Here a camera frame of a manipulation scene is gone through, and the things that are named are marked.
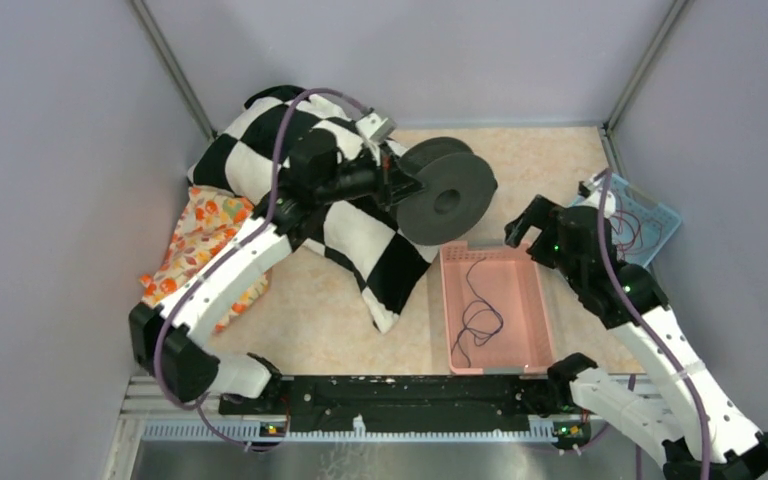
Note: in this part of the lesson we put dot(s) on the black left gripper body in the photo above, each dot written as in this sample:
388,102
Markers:
376,178

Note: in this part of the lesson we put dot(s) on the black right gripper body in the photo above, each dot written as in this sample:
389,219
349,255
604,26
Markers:
558,258

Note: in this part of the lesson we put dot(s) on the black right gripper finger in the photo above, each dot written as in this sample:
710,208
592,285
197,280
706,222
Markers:
539,250
536,215

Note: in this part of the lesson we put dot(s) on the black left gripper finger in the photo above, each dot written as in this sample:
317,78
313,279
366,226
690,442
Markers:
400,190
403,164

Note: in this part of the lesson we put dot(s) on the dark grey cable spool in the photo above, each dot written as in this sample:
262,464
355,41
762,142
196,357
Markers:
460,186

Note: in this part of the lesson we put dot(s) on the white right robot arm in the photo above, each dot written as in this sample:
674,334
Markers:
697,431

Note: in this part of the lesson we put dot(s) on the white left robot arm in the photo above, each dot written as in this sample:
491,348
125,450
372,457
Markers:
169,339

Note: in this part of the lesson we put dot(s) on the black and white checkered pillow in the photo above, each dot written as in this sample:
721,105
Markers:
356,234

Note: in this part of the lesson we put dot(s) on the blue plastic basket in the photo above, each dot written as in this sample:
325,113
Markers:
641,227

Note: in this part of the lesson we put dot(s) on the pink plastic basket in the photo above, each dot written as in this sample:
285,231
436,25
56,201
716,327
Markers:
494,311

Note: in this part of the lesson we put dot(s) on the orange floral cloth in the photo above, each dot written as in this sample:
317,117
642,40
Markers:
208,221

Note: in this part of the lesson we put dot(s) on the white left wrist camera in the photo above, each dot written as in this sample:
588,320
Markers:
375,128

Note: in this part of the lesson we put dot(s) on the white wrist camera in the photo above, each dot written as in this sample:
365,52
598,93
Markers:
375,128
591,193

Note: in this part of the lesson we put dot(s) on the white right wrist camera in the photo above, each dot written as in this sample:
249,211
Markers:
591,193

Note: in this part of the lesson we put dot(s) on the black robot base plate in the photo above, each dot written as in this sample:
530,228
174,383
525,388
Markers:
415,404

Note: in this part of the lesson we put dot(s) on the white slotted cable duct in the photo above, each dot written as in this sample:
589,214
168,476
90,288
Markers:
540,431

